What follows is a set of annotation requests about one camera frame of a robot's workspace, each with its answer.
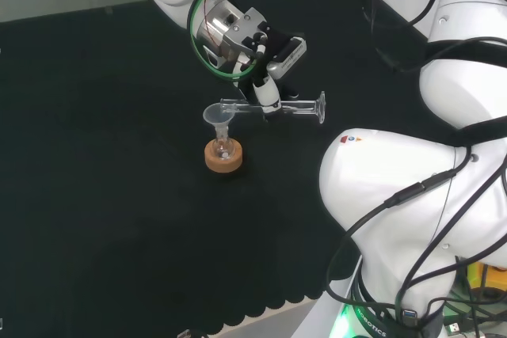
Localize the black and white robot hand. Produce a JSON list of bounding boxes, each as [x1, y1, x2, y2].
[[237, 25, 302, 123]]

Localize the clear glass graduated cylinder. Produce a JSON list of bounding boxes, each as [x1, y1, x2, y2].
[[219, 90, 327, 126]]

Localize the small glass round-bottom flask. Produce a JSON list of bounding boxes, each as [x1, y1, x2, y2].
[[212, 123, 234, 163]]

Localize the clear plastic funnel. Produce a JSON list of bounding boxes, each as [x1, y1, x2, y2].
[[202, 103, 238, 138]]

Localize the black scalloped bench cloth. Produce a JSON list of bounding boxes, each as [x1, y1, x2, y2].
[[0, 0, 440, 334]]

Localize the yellow emergency stop button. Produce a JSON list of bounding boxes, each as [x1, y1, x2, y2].
[[466, 261, 507, 302]]

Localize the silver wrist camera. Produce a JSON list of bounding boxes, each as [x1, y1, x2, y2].
[[266, 36, 308, 79]]

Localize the round cork ring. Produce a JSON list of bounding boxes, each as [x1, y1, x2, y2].
[[204, 138, 244, 175]]

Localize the long black arm cable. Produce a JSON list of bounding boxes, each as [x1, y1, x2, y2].
[[326, 146, 507, 317]]

